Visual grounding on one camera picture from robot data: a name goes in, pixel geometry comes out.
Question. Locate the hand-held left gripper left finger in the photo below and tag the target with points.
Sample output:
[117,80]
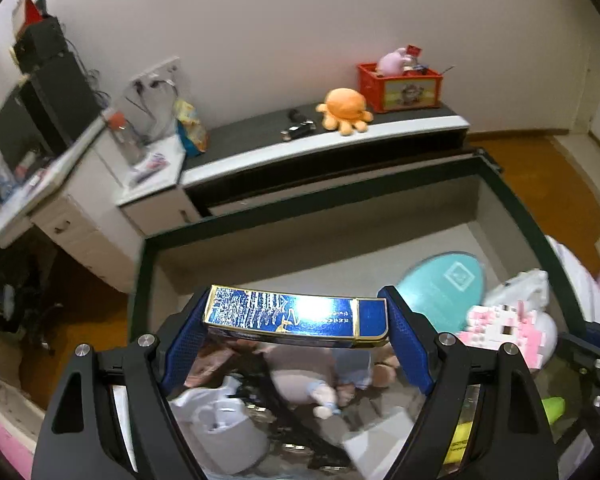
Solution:
[177,360]

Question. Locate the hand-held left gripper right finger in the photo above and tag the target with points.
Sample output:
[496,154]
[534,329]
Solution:
[410,355]

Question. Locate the yellow highlighter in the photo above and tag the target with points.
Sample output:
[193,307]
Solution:
[551,406]

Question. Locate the teal round case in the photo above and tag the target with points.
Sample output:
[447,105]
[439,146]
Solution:
[440,285]

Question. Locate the blue tin with gold edge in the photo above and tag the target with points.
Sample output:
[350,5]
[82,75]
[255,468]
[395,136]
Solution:
[280,317]

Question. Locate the small doll with pink hair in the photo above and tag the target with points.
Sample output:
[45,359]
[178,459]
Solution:
[300,372]

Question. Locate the pink storage box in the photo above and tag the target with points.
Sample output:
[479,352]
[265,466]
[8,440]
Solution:
[330,245]

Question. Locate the round table with striped cloth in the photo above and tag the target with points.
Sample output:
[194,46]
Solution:
[575,270]

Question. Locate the white side cabinet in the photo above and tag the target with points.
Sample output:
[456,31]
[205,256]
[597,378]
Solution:
[155,200]

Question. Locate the white desk with drawers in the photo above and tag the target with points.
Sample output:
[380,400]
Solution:
[80,220]

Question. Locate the small pink packet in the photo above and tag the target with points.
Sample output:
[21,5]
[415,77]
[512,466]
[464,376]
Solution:
[152,166]

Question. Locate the low black white cabinet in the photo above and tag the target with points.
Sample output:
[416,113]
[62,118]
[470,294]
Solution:
[290,160]

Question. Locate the yellow snack bag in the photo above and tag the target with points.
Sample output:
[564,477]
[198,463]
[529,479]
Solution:
[192,130]

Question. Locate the clear bottle with orange cap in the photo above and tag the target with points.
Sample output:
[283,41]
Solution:
[125,135]

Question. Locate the small black gadget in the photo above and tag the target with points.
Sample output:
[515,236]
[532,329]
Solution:
[297,127]

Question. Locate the orange octopus plush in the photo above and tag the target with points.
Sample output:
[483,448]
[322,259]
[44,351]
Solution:
[345,107]

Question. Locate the red plastic crate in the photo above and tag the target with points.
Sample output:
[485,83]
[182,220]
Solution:
[405,92]

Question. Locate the black computer monitor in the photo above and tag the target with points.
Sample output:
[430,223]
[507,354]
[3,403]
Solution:
[15,130]

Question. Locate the black computer tower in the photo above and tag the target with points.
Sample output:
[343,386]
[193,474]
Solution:
[65,100]

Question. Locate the pink plush toy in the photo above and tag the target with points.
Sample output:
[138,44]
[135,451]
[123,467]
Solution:
[392,60]

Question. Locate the black box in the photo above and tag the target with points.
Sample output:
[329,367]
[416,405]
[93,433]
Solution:
[40,42]

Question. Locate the red and white boxes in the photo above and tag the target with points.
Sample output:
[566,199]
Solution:
[30,10]

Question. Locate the white wall socket strip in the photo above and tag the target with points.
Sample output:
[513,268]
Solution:
[155,74]

